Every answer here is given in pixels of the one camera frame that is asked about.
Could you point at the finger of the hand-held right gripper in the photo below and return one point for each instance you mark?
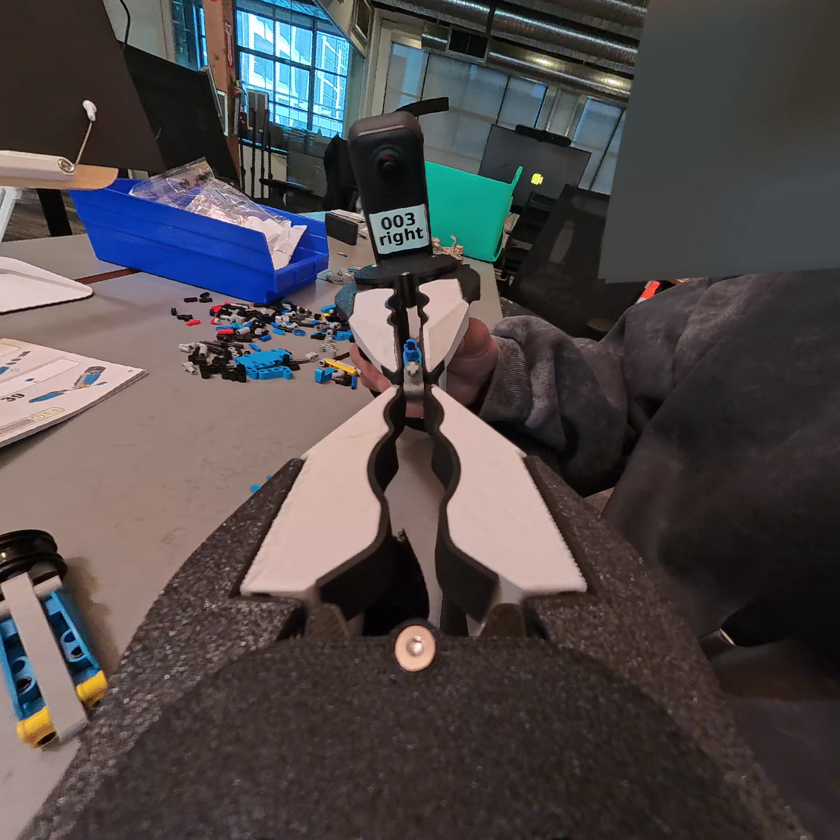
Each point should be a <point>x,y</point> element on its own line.
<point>374,328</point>
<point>449,315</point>

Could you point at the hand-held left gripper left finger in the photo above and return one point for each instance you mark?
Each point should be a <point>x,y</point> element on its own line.
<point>315,525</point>

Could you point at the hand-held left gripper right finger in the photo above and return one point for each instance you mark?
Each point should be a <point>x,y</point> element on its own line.
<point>512,525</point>

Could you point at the dark grey connector brick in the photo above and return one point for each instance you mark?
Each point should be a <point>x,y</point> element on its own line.
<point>413,380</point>

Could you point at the blue panel brick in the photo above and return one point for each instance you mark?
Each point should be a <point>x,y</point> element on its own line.
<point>260,485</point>

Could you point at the pile of toy bricks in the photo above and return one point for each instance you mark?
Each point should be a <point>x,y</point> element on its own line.
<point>262,361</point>

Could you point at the wheel and beam assembly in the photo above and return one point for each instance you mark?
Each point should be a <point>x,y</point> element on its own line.
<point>39,643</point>

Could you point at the person's right forearm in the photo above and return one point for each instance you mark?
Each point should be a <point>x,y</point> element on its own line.
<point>590,380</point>

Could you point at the grey desk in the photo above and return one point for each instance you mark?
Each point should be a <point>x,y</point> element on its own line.
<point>164,446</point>

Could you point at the person's right hand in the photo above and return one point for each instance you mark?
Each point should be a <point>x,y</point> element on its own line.
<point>476,367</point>

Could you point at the wooden puzzle model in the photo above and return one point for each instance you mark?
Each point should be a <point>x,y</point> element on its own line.
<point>449,248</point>

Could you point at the black box device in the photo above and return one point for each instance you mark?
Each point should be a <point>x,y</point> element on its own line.
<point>341,226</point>

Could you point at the green storage crate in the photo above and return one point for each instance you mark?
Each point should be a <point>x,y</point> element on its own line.
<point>472,210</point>

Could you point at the black mesh chair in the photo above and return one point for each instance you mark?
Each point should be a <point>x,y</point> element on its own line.
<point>558,262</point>

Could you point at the black monitor screen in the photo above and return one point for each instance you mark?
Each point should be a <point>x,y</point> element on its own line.
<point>538,164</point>

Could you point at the paned window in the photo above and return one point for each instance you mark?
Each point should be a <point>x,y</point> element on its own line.
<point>289,65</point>

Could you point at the clear plastic parts bags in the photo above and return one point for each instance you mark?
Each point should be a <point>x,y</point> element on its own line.
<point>216,203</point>

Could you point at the blue bin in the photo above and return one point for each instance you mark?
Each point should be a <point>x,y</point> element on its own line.
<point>184,243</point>

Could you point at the person's dark clothing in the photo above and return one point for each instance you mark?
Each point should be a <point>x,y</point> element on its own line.
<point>754,525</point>

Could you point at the instruction manual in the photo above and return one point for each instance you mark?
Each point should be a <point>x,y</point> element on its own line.
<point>52,394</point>

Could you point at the white stand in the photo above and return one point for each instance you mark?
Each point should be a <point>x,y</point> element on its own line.
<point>33,285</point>

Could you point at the dark partition panel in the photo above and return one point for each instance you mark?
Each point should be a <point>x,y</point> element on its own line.
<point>52,65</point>

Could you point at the wooden post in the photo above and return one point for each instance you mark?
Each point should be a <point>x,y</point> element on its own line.
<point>220,59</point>

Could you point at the silver air duct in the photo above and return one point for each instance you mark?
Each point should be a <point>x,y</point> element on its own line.
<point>558,26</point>

